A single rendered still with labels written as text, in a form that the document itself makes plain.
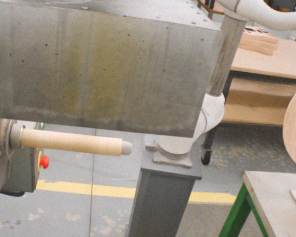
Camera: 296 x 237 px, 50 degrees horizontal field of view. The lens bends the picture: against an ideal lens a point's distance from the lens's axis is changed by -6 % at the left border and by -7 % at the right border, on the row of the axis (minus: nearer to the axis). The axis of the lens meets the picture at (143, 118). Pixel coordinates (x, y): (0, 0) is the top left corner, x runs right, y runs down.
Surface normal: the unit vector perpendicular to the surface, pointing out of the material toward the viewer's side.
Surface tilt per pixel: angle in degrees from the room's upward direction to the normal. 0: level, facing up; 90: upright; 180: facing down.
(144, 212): 90
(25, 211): 0
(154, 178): 90
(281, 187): 0
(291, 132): 88
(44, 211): 0
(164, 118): 90
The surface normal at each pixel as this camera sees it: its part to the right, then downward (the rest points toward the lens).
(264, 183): 0.17, -0.85
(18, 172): 0.07, 0.52
